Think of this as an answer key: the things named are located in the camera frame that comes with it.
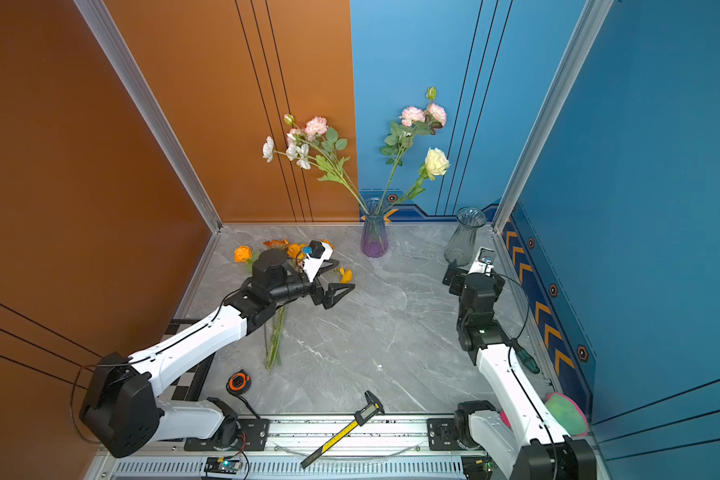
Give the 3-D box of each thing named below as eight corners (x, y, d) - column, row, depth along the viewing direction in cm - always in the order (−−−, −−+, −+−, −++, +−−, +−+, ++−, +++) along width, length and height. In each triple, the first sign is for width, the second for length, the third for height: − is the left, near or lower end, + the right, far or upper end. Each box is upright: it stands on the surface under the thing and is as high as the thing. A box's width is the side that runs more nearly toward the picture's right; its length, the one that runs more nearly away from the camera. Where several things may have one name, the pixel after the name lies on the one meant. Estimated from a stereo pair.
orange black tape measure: (228, 394, 81) (224, 391, 79) (234, 372, 85) (230, 369, 83) (248, 394, 81) (244, 391, 79) (253, 372, 85) (250, 369, 83)
